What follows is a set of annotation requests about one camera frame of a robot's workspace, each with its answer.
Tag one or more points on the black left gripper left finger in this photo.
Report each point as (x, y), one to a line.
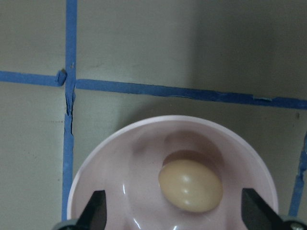
(93, 216)

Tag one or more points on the pink bowl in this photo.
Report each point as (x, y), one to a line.
(127, 165)

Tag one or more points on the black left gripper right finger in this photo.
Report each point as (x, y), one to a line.
(256, 214)

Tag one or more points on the brown egg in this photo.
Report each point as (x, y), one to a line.
(190, 186)

